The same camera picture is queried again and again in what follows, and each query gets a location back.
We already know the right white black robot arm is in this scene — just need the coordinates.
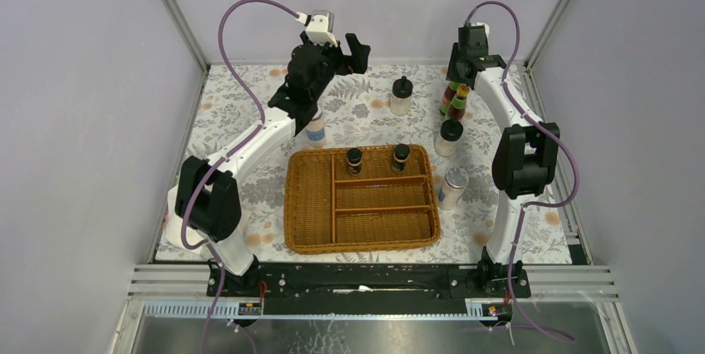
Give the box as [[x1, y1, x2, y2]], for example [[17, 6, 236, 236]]
[[446, 23, 560, 265]]

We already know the black spout seed bottle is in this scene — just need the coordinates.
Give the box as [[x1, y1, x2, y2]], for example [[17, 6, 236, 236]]
[[389, 76, 413, 116]]

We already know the purple cable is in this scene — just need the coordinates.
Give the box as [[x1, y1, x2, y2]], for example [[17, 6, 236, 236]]
[[465, 0, 580, 347], [181, 0, 303, 354]]

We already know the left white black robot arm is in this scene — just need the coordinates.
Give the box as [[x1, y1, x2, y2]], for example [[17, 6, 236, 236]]
[[174, 33, 371, 297]]

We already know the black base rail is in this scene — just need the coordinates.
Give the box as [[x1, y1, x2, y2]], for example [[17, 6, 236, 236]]
[[205, 260, 531, 316]]

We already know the silver lid shaker right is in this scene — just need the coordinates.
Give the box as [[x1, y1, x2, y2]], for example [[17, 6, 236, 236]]
[[437, 167, 469, 211]]

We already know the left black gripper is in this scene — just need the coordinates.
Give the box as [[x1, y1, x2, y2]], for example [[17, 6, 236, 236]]
[[295, 32, 365, 101]]

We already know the black cap white jar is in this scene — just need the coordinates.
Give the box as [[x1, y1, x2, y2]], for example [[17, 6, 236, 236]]
[[434, 119, 464, 157]]

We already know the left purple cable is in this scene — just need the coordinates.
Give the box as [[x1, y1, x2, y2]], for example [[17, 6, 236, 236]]
[[181, 0, 303, 354]]

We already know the small dark spice jar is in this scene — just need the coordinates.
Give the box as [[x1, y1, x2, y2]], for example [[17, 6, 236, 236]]
[[346, 147, 362, 175]]

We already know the yellow cap sauce bottle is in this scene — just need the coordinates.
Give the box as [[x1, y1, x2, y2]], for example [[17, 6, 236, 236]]
[[439, 81, 461, 116], [445, 84, 471, 121]]

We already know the wicker divided basket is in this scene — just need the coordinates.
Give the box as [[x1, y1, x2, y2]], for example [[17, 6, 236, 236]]
[[283, 145, 441, 255]]

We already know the floral table mat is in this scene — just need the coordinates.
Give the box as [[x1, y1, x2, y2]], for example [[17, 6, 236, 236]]
[[155, 63, 571, 264]]

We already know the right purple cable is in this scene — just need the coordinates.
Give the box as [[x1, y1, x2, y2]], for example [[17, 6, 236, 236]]
[[465, 0, 580, 347]]

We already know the white crumpled cloth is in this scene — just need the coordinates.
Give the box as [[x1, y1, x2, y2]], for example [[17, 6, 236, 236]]
[[163, 186, 185, 249]]

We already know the blue label shaker left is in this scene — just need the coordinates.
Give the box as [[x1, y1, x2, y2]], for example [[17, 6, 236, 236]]
[[305, 111, 327, 148]]

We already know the black cap dark jar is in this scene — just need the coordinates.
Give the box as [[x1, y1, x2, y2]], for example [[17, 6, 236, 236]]
[[392, 144, 411, 173]]

